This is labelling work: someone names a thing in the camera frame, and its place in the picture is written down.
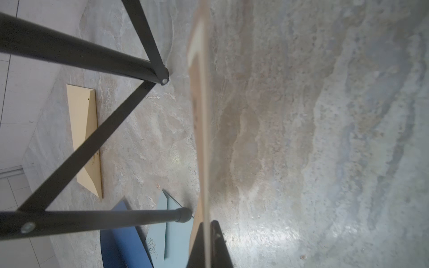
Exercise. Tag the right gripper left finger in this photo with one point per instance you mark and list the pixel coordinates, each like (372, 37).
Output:
(197, 255)

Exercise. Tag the black perforated music stand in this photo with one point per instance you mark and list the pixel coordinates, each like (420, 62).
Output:
(29, 40)

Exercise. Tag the navy blue envelope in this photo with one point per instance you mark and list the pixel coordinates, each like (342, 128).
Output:
(123, 248)

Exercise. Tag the kraft tan envelope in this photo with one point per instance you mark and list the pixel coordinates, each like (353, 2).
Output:
(83, 123)

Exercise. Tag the light teal envelope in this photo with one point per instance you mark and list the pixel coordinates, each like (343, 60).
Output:
(168, 243)

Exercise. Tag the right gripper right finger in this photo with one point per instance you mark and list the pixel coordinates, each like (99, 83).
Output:
(220, 257)

